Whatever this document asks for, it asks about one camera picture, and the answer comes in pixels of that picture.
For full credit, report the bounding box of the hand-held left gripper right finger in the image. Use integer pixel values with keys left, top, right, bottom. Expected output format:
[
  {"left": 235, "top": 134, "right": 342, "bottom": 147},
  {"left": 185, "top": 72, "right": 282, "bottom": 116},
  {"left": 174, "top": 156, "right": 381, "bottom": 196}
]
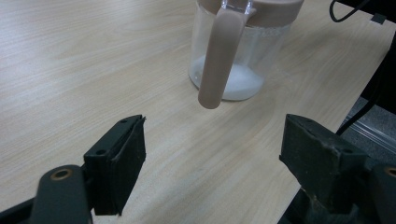
[{"left": 278, "top": 113, "right": 369, "bottom": 217}]

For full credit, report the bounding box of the aluminium floor rail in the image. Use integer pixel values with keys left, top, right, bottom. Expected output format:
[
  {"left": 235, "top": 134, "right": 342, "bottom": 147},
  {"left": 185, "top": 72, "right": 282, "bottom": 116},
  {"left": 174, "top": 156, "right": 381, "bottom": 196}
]
[{"left": 345, "top": 113, "right": 396, "bottom": 154}]

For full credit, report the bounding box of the white salt heap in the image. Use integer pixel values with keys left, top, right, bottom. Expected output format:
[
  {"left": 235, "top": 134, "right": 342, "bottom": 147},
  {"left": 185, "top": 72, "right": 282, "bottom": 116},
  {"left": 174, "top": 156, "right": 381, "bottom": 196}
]
[{"left": 190, "top": 55, "right": 265, "bottom": 102}]

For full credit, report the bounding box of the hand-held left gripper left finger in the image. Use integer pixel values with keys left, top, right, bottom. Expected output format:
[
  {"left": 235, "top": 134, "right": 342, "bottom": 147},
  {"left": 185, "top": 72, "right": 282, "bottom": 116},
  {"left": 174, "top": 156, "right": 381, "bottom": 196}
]
[{"left": 83, "top": 114, "right": 148, "bottom": 217}]

